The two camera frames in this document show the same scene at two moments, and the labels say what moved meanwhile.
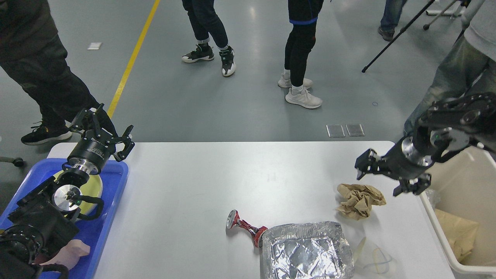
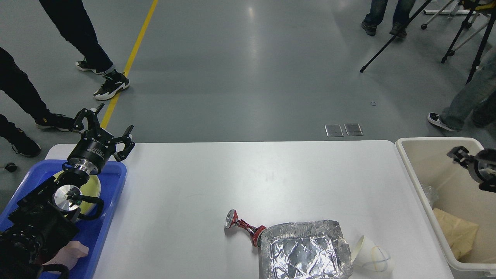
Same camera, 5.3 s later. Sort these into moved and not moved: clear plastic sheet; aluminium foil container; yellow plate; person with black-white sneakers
Moved: person with black-white sneakers
Not moved: aluminium foil container; clear plastic sheet; yellow plate
